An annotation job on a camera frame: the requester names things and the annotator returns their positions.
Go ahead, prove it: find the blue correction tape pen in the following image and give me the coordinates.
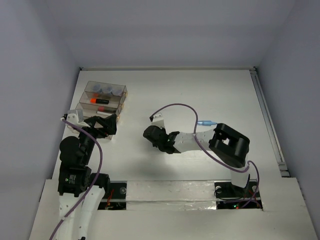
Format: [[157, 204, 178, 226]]
[[197, 120, 218, 127]]

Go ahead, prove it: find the clear clip tub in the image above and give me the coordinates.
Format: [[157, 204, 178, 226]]
[[111, 86, 123, 97], [101, 85, 113, 95]]

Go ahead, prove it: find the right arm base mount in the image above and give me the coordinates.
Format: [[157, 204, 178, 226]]
[[214, 181, 263, 210]]

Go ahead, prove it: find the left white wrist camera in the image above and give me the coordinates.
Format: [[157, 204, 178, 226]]
[[60, 109, 87, 127]]

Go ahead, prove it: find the aluminium rail right edge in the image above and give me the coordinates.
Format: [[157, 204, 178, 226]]
[[249, 67, 291, 178]]

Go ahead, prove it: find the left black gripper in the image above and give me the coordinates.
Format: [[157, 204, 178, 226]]
[[76, 112, 117, 163]]

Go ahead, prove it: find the clear tiered organizer box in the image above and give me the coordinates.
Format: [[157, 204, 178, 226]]
[[66, 80, 129, 141]]

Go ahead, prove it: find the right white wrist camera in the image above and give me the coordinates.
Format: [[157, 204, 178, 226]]
[[149, 112, 165, 129]]

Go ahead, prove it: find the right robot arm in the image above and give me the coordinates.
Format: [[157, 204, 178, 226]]
[[143, 123, 250, 196]]

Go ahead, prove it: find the clear tub of clips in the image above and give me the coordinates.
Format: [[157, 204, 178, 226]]
[[91, 84, 102, 93]]

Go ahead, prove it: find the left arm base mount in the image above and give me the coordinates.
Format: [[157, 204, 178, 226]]
[[98, 181, 127, 211]]

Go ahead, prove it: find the orange cap black highlighter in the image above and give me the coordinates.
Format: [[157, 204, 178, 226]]
[[90, 98, 109, 105]]

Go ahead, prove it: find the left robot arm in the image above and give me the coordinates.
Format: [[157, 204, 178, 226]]
[[49, 109, 117, 240]]

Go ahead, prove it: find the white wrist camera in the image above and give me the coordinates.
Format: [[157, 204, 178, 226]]
[[60, 109, 87, 127], [149, 112, 165, 129]]

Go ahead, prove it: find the pink cap black highlighter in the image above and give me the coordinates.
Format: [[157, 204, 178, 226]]
[[98, 106, 105, 112]]

